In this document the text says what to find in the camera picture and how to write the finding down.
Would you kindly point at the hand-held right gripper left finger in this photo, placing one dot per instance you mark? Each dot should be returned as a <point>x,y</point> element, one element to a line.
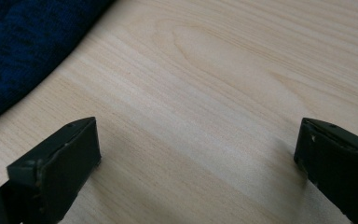
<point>59,168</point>

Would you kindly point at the dark blue knitted cloth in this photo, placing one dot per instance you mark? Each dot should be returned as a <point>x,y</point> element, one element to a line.
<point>21,46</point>

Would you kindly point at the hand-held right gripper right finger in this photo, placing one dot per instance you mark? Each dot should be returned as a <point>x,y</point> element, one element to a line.
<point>338,165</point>

